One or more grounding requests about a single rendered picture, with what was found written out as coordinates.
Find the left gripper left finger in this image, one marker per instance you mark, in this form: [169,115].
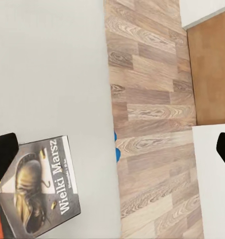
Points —
[8,151]

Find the sliding door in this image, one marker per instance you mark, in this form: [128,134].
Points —
[207,54]

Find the hardback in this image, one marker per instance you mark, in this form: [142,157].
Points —
[38,192]

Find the bed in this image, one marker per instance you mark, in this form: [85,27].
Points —
[55,81]

